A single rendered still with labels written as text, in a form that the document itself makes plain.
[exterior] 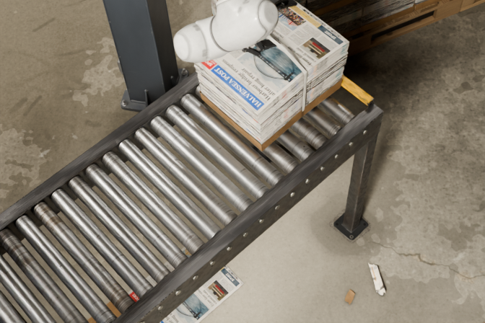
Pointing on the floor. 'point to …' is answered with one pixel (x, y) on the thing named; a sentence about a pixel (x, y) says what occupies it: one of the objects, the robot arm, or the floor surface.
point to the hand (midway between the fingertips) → (283, 21)
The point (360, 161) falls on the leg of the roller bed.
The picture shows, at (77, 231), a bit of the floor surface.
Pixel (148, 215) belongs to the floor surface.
